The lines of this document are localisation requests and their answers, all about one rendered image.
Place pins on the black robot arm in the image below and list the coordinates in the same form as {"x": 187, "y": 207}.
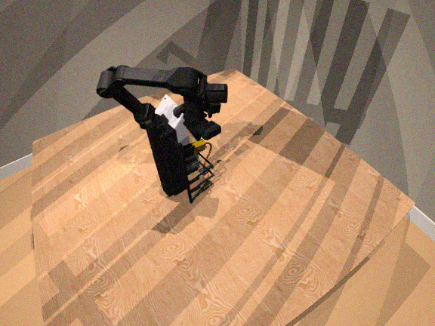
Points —
{"x": 179, "y": 80}

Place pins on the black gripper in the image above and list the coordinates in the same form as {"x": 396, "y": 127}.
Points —
{"x": 195, "y": 121}

